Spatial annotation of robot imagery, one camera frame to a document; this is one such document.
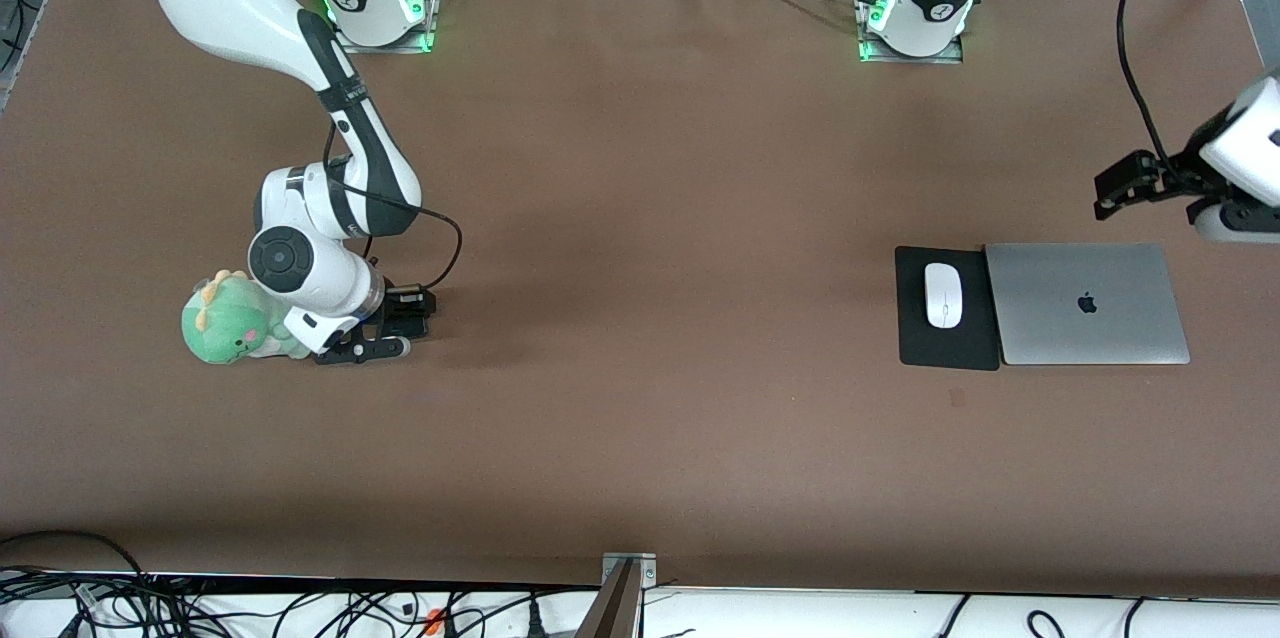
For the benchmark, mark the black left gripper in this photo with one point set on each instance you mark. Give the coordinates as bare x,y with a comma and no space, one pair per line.
1172,168

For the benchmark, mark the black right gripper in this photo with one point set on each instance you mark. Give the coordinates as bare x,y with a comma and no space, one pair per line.
400,310

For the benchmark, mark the white computer mouse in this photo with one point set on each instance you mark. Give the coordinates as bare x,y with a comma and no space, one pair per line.
943,296

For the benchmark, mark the black mouse pad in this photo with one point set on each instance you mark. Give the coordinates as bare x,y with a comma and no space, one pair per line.
975,348

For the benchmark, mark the silver laptop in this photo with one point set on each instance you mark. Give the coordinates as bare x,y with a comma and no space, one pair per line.
1085,303

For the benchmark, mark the green dinosaur plush toy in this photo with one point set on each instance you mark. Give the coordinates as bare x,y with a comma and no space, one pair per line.
225,328

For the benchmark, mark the aluminium beam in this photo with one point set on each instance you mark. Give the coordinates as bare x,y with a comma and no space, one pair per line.
612,608

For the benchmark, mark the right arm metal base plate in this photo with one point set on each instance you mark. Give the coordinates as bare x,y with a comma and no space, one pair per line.
420,28

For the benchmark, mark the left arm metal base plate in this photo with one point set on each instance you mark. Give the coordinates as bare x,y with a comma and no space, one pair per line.
870,48

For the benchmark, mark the metal table edge bracket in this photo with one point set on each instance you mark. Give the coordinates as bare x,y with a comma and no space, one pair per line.
645,568

